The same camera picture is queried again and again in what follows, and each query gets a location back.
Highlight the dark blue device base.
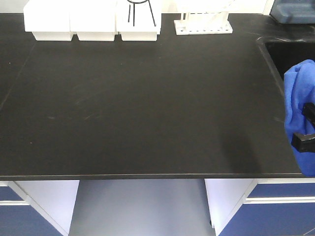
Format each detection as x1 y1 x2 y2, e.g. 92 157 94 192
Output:
270 0 315 24

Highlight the white plastic bin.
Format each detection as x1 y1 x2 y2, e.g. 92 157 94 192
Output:
70 0 117 42
116 0 162 41
23 0 73 41

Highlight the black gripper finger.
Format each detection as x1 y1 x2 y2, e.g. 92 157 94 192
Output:
302 103 315 128
291 133 315 152

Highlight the black lab sink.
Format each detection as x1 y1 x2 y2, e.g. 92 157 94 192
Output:
256 37 315 89

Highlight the right blue white cabinet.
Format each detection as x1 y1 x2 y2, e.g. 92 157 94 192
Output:
205 178 315 236

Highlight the black wire tripod stand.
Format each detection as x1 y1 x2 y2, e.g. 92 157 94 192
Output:
127 0 157 27

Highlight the blue white cabinet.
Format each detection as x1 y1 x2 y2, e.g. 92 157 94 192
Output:
205 178 315 236
0 180 79 236

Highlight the left blue white cabinet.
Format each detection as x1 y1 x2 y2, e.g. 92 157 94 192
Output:
0 180 79 236

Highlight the white test tube rack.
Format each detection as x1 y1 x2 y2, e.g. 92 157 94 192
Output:
174 0 234 35

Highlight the middle white plastic bin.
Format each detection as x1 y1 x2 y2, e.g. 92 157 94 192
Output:
70 0 117 42

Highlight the left white plastic bin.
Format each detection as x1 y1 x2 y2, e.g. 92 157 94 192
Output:
23 0 73 41

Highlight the blue microfiber cloth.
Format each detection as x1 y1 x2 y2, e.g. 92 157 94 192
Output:
283 59 315 177

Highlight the right white plastic bin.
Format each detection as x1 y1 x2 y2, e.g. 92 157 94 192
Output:
116 0 162 41

